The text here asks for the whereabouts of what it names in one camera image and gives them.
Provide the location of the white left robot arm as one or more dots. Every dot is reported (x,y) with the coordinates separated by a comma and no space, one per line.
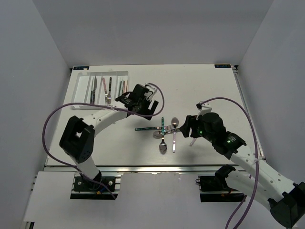
(78,137)

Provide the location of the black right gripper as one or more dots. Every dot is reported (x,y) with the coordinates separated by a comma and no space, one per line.
(190,121)

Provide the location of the green handled spoon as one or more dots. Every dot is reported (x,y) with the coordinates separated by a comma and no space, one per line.
(162,145)

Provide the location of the green handled table knife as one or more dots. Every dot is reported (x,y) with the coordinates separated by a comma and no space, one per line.
(92,91)

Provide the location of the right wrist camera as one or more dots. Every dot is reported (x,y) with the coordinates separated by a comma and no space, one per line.
(203,108)

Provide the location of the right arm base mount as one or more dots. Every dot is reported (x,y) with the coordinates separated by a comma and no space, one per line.
(214,189)

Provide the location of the pink handled knife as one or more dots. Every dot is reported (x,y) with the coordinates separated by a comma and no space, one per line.
(192,142)

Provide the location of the dark handled spoon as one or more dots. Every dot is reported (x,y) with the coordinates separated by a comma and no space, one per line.
(158,134)

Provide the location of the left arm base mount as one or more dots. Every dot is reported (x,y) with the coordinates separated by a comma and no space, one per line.
(83,189)

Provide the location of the white divided utensil tray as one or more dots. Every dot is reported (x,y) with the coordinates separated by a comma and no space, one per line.
(82,89)

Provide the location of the dark handled knife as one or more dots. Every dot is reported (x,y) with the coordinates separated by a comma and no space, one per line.
(95,89)

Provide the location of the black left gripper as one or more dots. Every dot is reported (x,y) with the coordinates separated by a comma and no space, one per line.
(147,111)

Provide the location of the pink handled spoon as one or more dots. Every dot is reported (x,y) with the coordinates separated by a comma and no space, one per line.
(175,123)

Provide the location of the grey handled fork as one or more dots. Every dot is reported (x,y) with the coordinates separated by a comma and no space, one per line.
(109,97)

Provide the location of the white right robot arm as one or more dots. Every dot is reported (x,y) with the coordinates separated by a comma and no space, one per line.
(284,198)

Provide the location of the green handled fork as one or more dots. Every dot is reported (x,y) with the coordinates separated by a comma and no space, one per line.
(153,128)

